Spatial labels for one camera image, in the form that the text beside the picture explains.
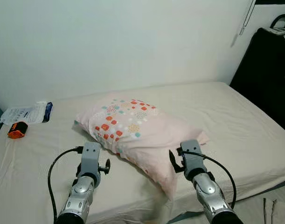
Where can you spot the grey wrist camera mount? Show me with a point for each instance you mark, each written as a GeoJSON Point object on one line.
{"type": "Point", "coordinates": [91, 158]}
{"type": "Point", "coordinates": [193, 161]}

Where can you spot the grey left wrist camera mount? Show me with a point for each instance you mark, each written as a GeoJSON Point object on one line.
{"type": "Point", "coordinates": [91, 158]}

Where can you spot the white blue plastic package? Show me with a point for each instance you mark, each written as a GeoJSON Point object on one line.
{"type": "Point", "coordinates": [23, 113]}

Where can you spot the beige floor mat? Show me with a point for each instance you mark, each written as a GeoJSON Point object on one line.
{"type": "Point", "coordinates": [254, 210]}

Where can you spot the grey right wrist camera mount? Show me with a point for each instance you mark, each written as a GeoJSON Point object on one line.
{"type": "Point", "coordinates": [193, 161]}

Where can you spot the bed with beige sheet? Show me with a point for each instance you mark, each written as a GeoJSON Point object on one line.
{"type": "Point", "coordinates": [226, 121]}

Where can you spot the large black case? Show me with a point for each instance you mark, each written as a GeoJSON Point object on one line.
{"type": "Point", "coordinates": [268, 70]}

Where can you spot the pink patterned pillow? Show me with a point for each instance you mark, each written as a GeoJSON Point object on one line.
{"type": "Point", "coordinates": [133, 126]}

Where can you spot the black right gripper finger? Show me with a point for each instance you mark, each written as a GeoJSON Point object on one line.
{"type": "Point", "coordinates": [175, 163]}

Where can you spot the small orange black device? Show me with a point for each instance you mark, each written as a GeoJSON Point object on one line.
{"type": "Point", "coordinates": [17, 130]}

